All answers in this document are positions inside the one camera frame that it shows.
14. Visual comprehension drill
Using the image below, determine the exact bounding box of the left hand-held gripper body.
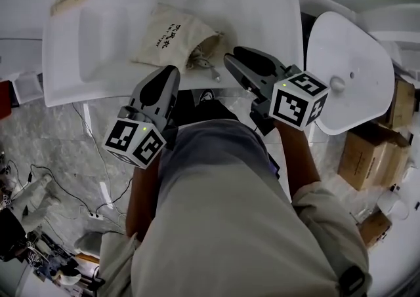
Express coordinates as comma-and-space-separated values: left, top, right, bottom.
102, 105, 180, 170

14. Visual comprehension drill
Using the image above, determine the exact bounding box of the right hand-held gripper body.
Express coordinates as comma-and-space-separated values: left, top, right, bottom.
251, 64, 330, 136

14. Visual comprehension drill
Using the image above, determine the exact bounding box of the beige cloth drawstring bag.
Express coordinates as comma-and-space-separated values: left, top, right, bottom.
130, 3, 229, 75

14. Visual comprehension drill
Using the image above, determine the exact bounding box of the person's left forearm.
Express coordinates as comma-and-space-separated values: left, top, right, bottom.
126, 156, 161, 243

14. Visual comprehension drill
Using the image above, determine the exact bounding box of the person's right forearm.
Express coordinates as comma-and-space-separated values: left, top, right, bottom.
274, 120, 321, 203

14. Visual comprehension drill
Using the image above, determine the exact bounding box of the person's black white shoe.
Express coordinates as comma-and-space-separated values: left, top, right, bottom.
199, 89, 216, 104

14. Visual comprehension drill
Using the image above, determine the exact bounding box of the dark phone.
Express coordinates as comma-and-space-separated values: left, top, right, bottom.
267, 151, 282, 178

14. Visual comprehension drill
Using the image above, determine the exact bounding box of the person's grey shirt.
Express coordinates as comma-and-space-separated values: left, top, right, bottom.
157, 119, 280, 198

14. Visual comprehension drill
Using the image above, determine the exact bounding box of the white freestanding basin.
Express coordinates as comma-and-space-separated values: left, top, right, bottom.
306, 10, 396, 136

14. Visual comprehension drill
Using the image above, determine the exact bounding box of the large cardboard box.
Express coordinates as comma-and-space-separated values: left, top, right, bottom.
337, 121, 411, 191

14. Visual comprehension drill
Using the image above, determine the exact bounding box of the white vanity cabinet with sink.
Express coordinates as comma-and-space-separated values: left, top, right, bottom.
41, 0, 305, 108

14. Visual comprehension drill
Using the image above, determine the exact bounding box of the white box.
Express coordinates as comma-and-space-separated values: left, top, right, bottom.
11, 72, 45, 105

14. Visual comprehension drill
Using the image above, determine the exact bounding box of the red box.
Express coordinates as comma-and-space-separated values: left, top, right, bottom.
0, 81, 20, 119

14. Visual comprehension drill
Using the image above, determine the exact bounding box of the white round lid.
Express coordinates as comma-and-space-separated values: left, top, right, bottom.
376, 190, 410, 221

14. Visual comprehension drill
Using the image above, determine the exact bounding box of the person's beige jacket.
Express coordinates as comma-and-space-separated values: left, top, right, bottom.
98, 164, 373, 297

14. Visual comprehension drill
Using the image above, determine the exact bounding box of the small cardboard box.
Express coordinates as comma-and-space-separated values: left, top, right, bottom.
359, 212, 393, 249

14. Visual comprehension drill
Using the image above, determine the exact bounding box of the black cable with adapter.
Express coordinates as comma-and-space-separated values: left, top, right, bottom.
9, 164, 96, 216

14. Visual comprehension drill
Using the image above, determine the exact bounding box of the black shoulder strap clip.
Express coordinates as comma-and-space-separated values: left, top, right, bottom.
339, 266, 366, 293

